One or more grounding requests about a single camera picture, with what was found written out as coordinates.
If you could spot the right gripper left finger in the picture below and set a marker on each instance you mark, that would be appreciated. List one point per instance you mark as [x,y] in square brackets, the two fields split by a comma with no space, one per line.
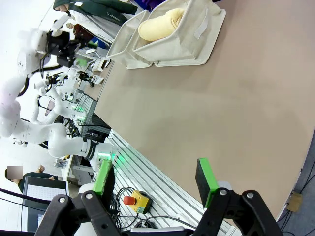
[86,214]

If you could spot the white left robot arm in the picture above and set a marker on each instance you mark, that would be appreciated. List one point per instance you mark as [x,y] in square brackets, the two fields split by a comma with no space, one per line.
[12,118]

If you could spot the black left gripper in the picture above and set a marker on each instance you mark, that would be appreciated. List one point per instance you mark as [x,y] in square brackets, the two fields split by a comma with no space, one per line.
[65,52]

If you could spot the person in purple hoodie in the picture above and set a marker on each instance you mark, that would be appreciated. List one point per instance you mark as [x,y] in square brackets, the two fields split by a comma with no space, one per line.
[148,3]

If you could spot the person in maroon top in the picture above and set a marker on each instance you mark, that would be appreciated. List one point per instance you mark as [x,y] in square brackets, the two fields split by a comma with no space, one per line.
[82,30]

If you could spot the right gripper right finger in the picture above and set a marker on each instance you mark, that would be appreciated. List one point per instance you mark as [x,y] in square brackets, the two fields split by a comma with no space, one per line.
[221,211]

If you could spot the yellow emergency stop button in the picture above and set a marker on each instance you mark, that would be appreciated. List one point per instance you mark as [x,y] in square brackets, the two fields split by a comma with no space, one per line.
[139,200]

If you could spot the computer monitor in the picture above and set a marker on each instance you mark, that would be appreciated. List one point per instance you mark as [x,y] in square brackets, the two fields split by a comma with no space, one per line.
[44,194]

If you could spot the seated person in green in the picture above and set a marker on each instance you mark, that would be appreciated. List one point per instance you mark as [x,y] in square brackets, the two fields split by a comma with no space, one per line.
[29,178]

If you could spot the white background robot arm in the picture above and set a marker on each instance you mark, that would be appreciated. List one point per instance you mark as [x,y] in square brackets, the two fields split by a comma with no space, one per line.
[57,103]

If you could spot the white open box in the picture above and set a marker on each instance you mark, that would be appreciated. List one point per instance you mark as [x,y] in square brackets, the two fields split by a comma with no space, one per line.
[101,65]

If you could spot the aluminium rail frame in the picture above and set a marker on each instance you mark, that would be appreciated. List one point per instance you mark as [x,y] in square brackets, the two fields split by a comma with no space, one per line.
[147,172]

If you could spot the cream fabric basket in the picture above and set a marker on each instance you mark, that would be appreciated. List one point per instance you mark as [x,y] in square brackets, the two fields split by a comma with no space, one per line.
[187,46]
[123,46]

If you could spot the beige towel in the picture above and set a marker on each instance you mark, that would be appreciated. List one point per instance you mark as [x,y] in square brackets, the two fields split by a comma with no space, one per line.
[157,27]

